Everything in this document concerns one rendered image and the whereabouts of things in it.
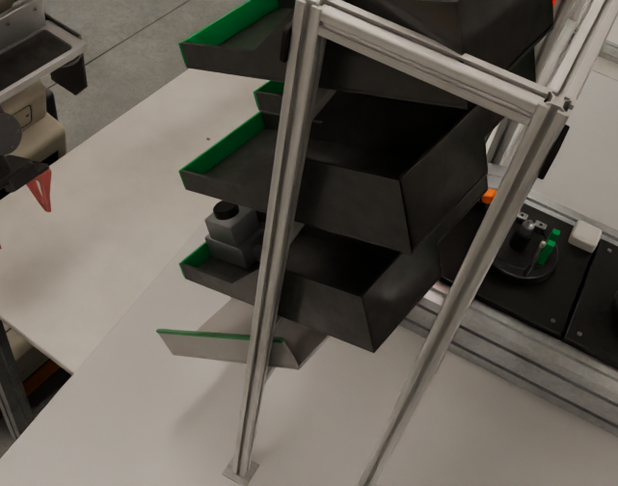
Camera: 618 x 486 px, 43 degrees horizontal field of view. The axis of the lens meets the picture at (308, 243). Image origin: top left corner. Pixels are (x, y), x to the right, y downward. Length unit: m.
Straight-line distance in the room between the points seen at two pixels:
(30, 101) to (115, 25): 1.67
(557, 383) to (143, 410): 0.65
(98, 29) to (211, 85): 1.61
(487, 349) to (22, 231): 0.81
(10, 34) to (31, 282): 0.44
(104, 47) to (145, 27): 0.20
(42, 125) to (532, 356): 1.05
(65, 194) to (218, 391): 0.49
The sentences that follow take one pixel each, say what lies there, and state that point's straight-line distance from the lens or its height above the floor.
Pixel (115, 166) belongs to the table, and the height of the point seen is 0.86.
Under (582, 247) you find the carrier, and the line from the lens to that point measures 1.42.
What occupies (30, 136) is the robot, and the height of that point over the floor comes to 0.80.
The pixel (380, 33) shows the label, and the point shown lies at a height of 1.66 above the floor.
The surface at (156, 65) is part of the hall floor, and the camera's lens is 3.09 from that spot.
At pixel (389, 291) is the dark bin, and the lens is 0.76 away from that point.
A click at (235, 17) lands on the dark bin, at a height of 1.52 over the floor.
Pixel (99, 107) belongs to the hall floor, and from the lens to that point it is 2.92.
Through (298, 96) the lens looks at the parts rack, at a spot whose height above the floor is 1.58.
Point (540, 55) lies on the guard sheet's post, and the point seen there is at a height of 1.22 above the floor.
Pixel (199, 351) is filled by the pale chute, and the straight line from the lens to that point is 1.04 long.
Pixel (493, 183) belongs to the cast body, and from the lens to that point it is 1.39.
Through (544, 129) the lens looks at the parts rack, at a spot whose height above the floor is 1.64.
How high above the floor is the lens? 1.96
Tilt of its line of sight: 51 degrees down
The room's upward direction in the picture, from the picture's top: 12 degrees clockwise
